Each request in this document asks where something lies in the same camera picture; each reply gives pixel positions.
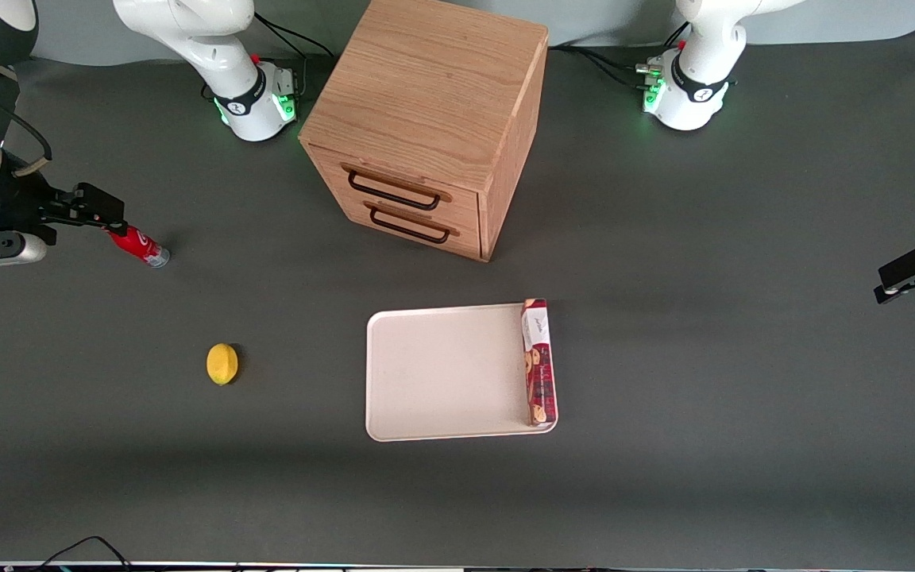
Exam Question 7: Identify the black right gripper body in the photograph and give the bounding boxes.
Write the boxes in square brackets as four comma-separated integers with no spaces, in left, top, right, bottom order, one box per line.
[0,163,59,249]

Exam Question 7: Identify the red coke bottle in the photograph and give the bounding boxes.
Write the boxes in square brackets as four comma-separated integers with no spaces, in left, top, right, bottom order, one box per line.
[107,225,172,269]

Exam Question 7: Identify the white plastic tray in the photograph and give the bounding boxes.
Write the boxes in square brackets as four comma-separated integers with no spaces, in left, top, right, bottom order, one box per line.
[365,302,560,443]

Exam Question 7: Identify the yellow lemon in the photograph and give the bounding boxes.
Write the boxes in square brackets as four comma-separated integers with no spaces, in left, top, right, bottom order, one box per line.
[206,342,241,387]

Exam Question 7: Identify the wooden drawer cabinet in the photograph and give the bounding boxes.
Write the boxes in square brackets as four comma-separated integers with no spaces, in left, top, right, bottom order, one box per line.
[299,0,550,264]

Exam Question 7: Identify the red cookie box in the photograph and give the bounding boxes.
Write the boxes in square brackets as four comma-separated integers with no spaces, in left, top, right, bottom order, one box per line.
[520,298,558,428]

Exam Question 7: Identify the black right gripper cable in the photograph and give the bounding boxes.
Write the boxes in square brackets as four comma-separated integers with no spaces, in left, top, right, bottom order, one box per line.
[0,78,54,178]

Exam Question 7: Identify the black right arm base cable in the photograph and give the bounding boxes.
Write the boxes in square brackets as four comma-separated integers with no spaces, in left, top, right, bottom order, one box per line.
[202,11,333,102]

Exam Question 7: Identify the black arm base cable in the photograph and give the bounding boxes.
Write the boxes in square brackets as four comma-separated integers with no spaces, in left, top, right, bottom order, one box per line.
[548,22,693,90]
[202,11,333,102]

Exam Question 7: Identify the black metal drawer handle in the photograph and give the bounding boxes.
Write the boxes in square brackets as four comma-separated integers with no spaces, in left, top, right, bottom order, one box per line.
[346,169,442,212]
[368,207,453,245]

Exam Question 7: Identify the black table edge cable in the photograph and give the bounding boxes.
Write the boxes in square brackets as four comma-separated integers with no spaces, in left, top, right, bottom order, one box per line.
[29,535,134,572]

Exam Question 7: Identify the black left arm base cable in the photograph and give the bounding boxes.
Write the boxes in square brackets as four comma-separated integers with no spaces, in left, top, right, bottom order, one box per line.
[548,22,693,90]

